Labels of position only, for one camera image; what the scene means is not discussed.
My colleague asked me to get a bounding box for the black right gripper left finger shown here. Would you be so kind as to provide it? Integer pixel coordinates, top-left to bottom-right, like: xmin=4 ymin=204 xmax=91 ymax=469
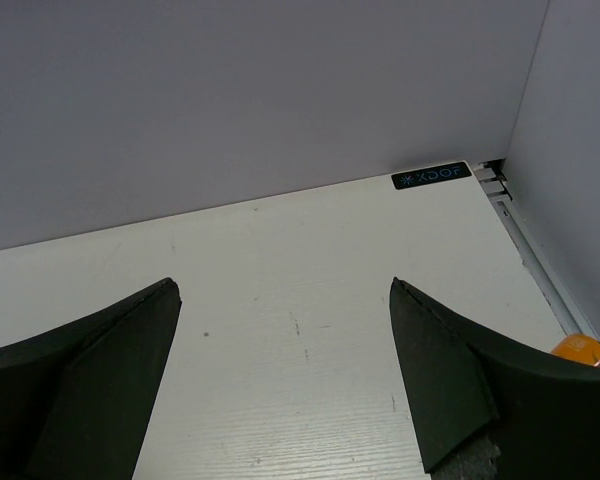
xmin=0 ymin=278 xmax=181 ymax=479

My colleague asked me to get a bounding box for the black XDOF sticker right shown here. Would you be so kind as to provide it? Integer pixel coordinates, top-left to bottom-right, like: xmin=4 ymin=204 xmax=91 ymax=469
xmin=391 ymin=161 xmax=472 ymax=190

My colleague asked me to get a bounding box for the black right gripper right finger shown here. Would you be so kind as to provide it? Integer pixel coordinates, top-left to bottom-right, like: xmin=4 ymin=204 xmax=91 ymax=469
xmin=389 ymin=280 xmax=600 ymax=479

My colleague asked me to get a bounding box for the aluminium table edge rail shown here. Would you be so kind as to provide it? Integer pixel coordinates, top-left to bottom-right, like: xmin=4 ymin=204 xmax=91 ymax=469
xmin=473 ymin=159 xmax=600 ymax=340

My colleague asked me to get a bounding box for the orange juice bottle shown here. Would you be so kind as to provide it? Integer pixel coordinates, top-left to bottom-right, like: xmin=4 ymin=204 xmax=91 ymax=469
xmin=551 ymin=334 xmax=600 ymax=368

